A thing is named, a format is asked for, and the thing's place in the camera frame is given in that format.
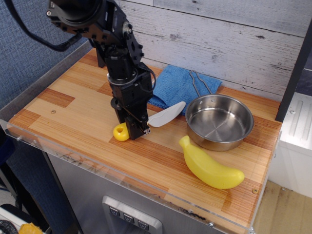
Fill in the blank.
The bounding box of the white appliance at right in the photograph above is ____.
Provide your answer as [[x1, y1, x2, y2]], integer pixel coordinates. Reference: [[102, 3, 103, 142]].
[[268, 93, 312, 197]]

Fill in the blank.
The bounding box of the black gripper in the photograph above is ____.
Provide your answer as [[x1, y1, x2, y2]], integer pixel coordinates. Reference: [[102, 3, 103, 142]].
[[108, 62, 155, 140]]

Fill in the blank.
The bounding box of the stainless steel pan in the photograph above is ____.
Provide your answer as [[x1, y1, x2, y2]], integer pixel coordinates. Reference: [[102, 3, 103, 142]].
[[185, 71, 254, 152]]

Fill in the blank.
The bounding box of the yellow handled white toy knife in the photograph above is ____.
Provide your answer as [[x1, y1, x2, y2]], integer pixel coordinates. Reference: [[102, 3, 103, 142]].
[[113, 101, 186, 141]]

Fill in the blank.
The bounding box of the yellow object bottom left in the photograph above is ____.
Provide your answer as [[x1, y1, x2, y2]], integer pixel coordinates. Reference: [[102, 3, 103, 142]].
[[18, 223, 43, 234]]

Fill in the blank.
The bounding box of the yellow toy banana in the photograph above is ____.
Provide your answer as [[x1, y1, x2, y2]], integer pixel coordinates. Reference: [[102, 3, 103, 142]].
[[179, 136, 245, 189]]

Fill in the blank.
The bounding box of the black vertical post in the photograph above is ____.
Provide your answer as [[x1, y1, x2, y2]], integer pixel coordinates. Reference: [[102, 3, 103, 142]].
[[274, 0, 312, 122]]

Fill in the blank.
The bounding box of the blue folded cloth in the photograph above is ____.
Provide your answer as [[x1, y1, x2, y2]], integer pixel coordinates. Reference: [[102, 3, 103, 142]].
[[149, 65, 222, 109]]

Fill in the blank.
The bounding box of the black corrugated cable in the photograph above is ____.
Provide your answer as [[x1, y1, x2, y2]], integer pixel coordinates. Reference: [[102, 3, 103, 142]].
[[4, 0, 82, 52]]

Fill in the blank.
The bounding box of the stainless steel cabinet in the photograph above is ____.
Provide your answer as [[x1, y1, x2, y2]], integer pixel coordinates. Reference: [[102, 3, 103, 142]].
[[42, 150, 234, 234]]

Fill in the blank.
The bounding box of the black back corner post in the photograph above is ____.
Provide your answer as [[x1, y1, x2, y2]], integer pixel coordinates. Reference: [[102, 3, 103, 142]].
[[95, 46, 106, 68]]

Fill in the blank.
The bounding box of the silver button control panel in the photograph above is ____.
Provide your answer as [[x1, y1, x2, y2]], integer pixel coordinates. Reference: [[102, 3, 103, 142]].
[[102, 195, 163, 234]]

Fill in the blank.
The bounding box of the clear acrylic counter guard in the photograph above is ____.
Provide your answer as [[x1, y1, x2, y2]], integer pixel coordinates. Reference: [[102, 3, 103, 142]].
[[1, 109, 281, 234]]

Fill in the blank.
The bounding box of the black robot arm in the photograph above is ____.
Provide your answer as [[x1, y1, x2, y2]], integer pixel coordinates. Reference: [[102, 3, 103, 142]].
[[48, 0, 156, 140]]

